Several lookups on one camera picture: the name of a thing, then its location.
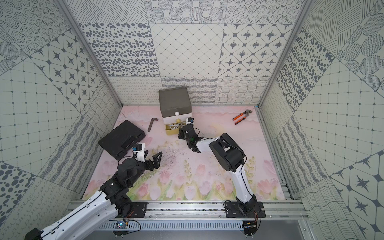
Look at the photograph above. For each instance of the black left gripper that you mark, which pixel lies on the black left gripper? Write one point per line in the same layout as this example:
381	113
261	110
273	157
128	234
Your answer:
148	162

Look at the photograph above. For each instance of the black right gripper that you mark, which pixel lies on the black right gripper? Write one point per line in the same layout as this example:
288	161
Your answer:
180	135

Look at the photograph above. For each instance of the yellow bottom drawer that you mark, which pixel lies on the yellow bottom drawer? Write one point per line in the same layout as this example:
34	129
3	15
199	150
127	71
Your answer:
173	132

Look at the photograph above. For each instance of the white earphones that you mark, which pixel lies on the white earphones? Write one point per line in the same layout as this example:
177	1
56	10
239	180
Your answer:
175	126

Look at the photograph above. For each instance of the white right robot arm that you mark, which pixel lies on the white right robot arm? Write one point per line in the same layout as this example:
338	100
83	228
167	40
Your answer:
230	157

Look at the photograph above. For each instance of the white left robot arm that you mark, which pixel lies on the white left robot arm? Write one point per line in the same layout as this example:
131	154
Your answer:
109	202

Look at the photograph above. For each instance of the yellow white drawer cabinet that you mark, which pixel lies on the yellow white drawer cabinet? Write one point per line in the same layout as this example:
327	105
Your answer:
175	104

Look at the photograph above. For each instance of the dark grey hex wrench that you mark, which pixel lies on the dark grey hex wrench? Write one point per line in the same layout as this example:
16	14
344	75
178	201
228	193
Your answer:
151	123

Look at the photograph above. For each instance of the black plastic tool case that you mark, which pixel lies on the black plastic tool case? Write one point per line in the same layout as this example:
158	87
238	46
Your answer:
121	139

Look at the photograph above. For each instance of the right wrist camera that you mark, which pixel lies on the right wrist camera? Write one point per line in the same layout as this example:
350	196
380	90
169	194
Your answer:
190	121

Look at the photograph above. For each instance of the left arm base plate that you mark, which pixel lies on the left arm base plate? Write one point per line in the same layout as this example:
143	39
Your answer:
136	209

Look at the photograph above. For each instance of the orange handled pliers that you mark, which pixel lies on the orange handled pliers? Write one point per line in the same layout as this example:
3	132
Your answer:
242	116

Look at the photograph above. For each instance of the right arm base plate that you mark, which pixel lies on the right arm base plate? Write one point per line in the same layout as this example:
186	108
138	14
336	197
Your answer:
251	209

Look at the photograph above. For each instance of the aluminium rail frame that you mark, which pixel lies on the aluminium rail frame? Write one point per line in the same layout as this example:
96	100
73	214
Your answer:
207	215

